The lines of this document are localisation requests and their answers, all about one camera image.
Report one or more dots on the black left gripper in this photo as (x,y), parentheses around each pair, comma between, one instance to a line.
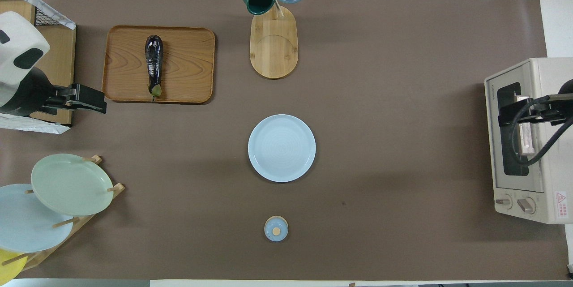
(85,98)

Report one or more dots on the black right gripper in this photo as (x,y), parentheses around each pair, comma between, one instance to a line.
(557,110)

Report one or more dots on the dark purple eggplant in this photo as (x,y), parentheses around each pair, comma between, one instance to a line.
(154,61)

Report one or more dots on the light blue round plate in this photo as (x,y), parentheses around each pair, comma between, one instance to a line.
(282,148)

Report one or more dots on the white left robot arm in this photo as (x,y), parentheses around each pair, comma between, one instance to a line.
(20,49)

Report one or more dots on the beige toaster oven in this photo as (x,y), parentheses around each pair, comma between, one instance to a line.
(555,166)

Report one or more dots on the silver oven knob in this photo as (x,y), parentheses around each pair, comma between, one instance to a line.
(504,202)
(526,205)

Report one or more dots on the pale green plate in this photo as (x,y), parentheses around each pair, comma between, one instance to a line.
(71,184)

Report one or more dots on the brown wooden tray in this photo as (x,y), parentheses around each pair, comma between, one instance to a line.
(188,63)

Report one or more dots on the wooden plate rack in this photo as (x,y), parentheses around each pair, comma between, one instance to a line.
(87,222)

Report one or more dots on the brown table mat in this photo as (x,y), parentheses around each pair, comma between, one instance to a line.
(380,121)

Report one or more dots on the pale blue racked plate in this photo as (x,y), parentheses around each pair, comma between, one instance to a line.
(27,226)

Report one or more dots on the yellow plate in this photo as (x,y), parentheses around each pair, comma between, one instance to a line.
(9,269)

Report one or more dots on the wooden mug tree stand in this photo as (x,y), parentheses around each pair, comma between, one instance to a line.
(274,49)

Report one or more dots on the small blue lid cork knob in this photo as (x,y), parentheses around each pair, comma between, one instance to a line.
(276,229)

